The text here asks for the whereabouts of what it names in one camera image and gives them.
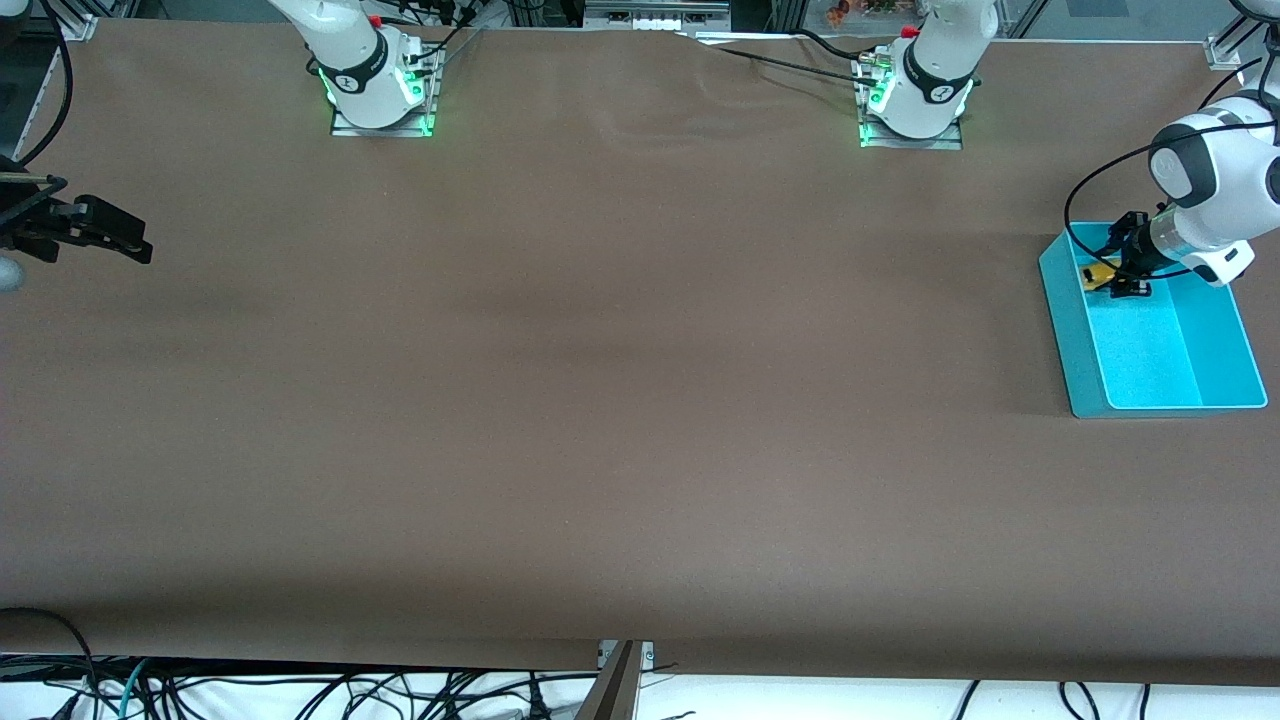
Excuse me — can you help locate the teal plastic bin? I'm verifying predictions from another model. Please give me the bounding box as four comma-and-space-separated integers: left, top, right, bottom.
1038, 221, 1269, 419

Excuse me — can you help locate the black looped floor cable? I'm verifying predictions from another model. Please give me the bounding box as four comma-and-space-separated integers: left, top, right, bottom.
0, 607, 98, 720

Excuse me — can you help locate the aluminium frame profile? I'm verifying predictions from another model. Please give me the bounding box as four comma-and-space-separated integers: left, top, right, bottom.
1205, 0, 1280, 71

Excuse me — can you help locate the teal floor cable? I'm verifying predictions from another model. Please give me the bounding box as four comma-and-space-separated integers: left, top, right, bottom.
116, 657, 153, 720

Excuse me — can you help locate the short black table cable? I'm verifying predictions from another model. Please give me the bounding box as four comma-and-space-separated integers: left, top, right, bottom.
795, 28, 876, 61

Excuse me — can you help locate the black base cable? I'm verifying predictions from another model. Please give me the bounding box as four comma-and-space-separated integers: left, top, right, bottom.
405, 25, 486, 76

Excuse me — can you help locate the metal table edge bracket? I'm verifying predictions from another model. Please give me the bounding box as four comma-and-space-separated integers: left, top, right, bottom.
575, 640, 657, 720

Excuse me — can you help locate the white power strip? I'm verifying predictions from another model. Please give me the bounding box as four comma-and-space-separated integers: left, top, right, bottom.
583, 0, 733, 32

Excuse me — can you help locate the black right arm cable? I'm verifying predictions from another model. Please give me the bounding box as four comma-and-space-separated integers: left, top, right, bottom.
14, 0, 74, 167

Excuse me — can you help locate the long black table cable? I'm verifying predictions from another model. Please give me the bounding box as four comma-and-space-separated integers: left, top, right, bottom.
680, 30, 881, 89

